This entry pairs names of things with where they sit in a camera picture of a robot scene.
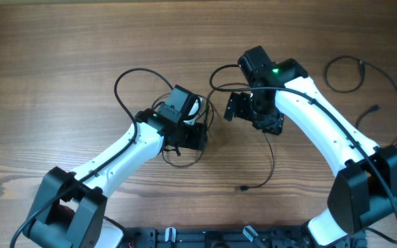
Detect left camera cable black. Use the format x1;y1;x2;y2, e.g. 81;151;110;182
9;68;175;248

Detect thin black cable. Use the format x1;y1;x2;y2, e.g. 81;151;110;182
150;82;277;192

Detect camera cable black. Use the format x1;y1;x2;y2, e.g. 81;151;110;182
9;68;175;248
208;63;397;245

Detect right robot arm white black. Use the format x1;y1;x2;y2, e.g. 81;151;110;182
224;46;397;247

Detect right camera cable black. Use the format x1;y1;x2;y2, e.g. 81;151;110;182
208;63;397;245

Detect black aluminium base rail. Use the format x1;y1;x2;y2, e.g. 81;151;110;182
122;225;368;248

